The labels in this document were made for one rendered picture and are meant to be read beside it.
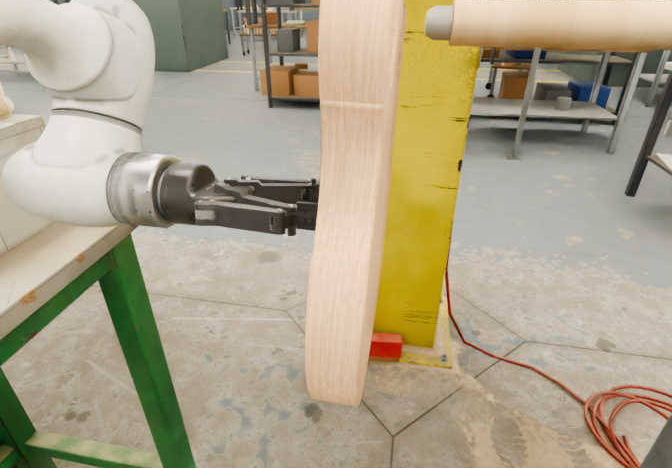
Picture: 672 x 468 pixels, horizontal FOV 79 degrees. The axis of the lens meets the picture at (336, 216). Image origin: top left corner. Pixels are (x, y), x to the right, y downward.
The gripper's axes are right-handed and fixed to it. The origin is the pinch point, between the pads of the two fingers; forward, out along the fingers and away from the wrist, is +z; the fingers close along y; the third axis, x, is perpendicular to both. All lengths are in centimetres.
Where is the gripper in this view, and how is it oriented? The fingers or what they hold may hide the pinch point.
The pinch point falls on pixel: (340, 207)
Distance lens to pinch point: 46.5
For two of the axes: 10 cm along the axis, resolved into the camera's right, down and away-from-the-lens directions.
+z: 9.8, 0.9, -1.5
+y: -1.8, 3.2, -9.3
